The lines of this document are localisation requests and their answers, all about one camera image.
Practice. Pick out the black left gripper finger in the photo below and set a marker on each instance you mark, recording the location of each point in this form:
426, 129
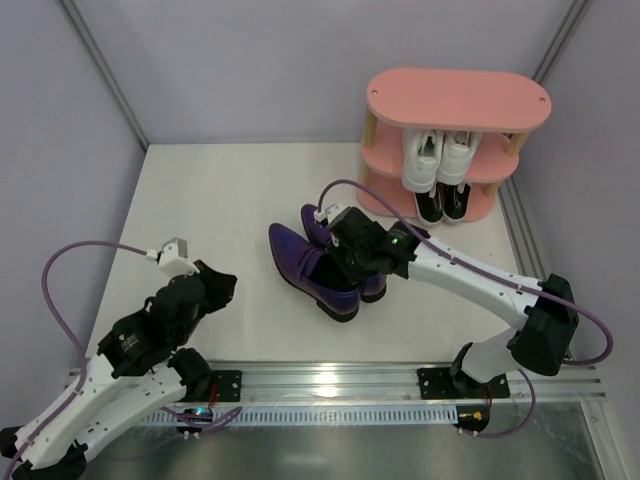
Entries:
220, 287
204, 309

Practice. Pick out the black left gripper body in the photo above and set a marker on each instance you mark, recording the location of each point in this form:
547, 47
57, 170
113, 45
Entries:
212, 288

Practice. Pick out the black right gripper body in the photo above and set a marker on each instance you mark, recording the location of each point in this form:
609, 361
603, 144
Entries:
350, 240

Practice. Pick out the purple loafer shoe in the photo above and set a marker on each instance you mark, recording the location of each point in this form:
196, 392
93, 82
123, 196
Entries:
332, 269
311, 270

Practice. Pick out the black canvas sneaker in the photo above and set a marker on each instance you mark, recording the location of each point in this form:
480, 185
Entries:
456, 198
429, 206

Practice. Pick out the white sneaker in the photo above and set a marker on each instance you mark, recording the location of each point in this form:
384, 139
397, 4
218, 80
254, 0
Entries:
422, 152
459, 149

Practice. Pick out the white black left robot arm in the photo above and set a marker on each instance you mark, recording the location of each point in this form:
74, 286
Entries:
141, 365

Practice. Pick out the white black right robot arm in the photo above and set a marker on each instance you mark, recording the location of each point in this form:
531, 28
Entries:
541, 321

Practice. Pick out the pink shoe shelf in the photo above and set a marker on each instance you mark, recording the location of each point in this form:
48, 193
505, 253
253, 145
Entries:
503, 107

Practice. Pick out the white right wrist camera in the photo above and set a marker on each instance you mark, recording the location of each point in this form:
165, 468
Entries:
325, 216

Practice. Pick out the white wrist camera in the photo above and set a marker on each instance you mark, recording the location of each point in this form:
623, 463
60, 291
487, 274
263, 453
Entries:
325, 216
172, 258

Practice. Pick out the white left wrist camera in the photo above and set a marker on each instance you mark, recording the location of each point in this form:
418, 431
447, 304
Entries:
172, 258

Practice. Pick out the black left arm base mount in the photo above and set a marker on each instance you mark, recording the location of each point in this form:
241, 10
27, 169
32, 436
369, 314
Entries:
226, 386

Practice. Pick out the aluminium rail frame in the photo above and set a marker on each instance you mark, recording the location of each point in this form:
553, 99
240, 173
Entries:
322, 383

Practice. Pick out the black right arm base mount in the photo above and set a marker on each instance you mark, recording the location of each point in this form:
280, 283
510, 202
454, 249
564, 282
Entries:
436, 383

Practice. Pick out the white slotted cable duct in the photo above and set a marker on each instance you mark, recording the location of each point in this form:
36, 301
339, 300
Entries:
345, 415

